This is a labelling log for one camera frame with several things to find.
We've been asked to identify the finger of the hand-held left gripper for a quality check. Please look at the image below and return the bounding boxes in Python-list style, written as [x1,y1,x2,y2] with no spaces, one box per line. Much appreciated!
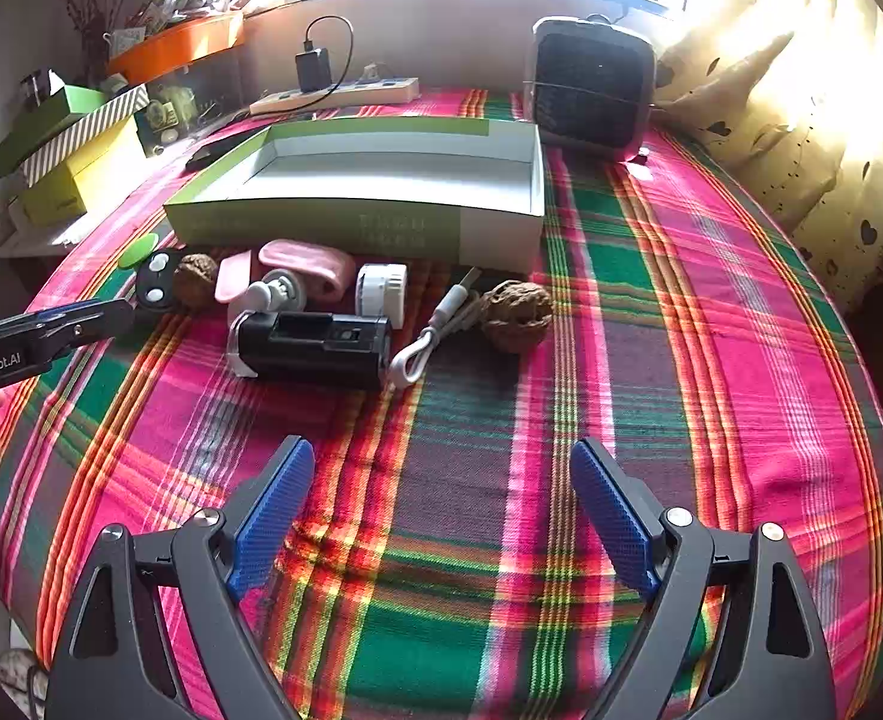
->
[40,300,136,357]
[0,300,112,350]

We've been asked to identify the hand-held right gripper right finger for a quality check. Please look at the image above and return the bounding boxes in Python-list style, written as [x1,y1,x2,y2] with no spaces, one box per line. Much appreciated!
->
[570,436,836,720]

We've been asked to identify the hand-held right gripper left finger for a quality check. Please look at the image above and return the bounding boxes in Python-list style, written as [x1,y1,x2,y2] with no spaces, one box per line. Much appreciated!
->
[43,435,315,720]

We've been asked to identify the black key fob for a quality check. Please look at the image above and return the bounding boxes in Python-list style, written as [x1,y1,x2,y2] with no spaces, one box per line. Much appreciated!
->
[135,251,179,312]

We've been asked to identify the green round disc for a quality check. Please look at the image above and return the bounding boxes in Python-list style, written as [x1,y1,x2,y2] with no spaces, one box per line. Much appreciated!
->
[115,236,161,271]

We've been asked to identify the small brown walnut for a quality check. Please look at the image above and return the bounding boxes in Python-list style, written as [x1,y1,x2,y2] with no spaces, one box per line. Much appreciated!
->
[172,253,221,310]

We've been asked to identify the pink hook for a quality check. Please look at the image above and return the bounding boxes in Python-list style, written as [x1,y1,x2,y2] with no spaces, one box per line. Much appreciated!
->
[214,253,251,302]

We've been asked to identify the black rectangular device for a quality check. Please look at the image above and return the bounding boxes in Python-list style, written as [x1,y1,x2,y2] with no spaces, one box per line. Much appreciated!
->
[229,311,393,391]

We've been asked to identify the white round stand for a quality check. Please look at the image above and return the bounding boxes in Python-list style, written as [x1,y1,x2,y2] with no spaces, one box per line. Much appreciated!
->
[246,270,311,316]

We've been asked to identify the pink oval case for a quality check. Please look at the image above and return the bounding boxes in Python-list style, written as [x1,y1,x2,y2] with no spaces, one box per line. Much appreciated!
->
[259,240,356,301]

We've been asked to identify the large brown walnut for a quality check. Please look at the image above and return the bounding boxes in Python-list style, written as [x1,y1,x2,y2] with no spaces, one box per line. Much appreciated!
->
[481,280,555,352]

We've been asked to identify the white round cylinder device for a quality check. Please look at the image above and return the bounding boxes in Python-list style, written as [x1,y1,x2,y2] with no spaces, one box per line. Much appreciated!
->
[355,264,408,327]

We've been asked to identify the green white cardboard box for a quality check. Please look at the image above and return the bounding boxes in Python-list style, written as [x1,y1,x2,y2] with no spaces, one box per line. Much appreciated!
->
[163,118,546,275]

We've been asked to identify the white usb cable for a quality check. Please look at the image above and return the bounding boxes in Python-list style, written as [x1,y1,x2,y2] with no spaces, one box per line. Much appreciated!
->
[388,268,483,391]

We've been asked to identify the plaid tablecloth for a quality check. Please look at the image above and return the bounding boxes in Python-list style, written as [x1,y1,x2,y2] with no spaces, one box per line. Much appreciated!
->
[0,86,883,720]

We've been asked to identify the yellow box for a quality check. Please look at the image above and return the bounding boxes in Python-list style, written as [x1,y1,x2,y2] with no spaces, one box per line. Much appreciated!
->
[17,120,149,222]

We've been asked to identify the black smartphone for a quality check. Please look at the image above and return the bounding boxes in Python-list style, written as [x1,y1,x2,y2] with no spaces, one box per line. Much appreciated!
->
[184,131,251,172]

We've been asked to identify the small green printed card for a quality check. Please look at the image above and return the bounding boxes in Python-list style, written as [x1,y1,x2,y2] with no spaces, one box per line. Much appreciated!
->
[148,86,202,132]

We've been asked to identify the orange tray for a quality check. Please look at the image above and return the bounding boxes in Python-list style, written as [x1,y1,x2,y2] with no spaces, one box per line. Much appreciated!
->
[105,11,246,85]

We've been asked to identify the black charger adapter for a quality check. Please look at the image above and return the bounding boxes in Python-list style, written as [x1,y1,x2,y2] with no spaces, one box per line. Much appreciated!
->
[295,49,335,92]

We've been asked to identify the white power strip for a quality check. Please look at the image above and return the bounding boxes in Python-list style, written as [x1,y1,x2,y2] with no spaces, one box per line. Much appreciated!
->
[250,76,421,117]

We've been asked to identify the grey desktop fan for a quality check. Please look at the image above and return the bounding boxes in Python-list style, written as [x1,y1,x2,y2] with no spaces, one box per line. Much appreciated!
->
[522,15,656,162]

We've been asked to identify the cream heart print curtain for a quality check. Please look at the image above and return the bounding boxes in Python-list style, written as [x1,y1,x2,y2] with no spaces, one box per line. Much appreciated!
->
[651,0,883,316]

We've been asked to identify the black charger cable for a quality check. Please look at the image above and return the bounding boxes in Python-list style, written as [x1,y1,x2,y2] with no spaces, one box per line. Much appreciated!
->
[304,15,356,102]

